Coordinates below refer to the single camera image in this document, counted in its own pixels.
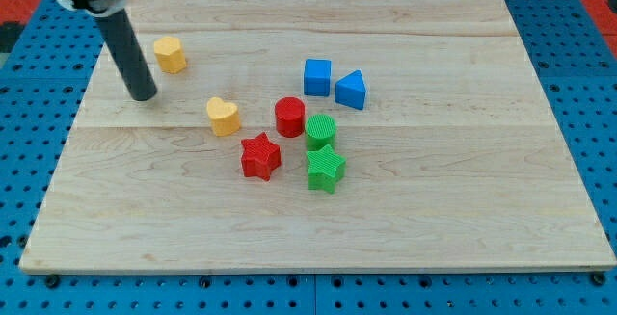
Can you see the green cylinder block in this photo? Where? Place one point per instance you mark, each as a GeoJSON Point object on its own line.
{"type": "Point", "coordinates": [320, 129]}

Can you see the wooden board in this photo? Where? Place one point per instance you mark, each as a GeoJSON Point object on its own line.
{"type": "Point", "coordinates": [455, 164]}

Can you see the green star block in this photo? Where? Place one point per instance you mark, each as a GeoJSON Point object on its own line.
{"type": "Point", "coordinates": [325, 169]}

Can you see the red cylinder block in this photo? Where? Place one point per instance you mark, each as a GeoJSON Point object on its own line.
{"type": "Point", "coordinates": [290, 116]}

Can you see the red star block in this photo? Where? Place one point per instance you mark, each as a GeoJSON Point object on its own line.
{"type": "Point", "coordinates": [260, 157]}

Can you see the blue triangle block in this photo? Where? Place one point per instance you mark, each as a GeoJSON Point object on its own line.
{"type": "Point", "coordinates": [350, 90]}

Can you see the blue cube block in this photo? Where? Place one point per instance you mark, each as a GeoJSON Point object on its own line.
{"type": "Point", "coordinates": [317, 77]}

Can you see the yellow heart block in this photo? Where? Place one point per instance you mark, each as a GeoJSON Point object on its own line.
{"type": "Point", "coordinates": [224, 116]}

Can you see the yellow hexagon block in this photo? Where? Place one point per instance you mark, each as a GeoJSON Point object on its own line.
{"type": "Point", "coordinates": [170, 54]}

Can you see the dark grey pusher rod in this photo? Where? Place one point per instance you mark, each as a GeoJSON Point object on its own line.
{"type": "Point", "coordinates": [119, 36]}

